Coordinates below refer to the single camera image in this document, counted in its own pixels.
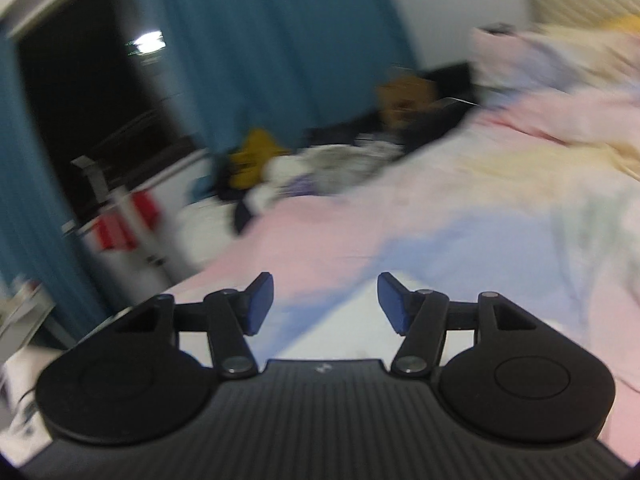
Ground brown cardboard box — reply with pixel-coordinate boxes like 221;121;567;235
376;74;437;133

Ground pastel patterned bed sheet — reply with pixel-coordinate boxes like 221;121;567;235
165;105;640;456

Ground blue curtain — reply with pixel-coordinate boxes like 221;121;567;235
0;0;421;346

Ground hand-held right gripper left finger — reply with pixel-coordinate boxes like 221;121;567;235
114;272;275;379

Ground white rack with red cloth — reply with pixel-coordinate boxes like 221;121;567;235
62;155;176;286

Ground yellow garment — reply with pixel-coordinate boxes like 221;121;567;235
227;129;288;191

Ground pastel crumpled duvet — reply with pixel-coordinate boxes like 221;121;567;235
470;15;640;181

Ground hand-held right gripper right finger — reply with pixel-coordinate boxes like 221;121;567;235
377;272;539;376

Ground pile of mixed clothes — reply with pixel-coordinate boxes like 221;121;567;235
232;142;406;233

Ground dark window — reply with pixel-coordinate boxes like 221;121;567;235
17;0;201;221

